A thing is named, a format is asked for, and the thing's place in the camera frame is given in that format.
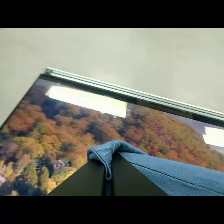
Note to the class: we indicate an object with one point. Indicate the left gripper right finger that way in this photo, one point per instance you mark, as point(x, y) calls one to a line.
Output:
point(133, 180)

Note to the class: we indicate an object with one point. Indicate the blue garment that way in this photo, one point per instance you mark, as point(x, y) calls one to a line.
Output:
point(180, 176)

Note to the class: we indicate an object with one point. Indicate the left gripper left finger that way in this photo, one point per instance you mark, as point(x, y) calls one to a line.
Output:
point(85, 181)

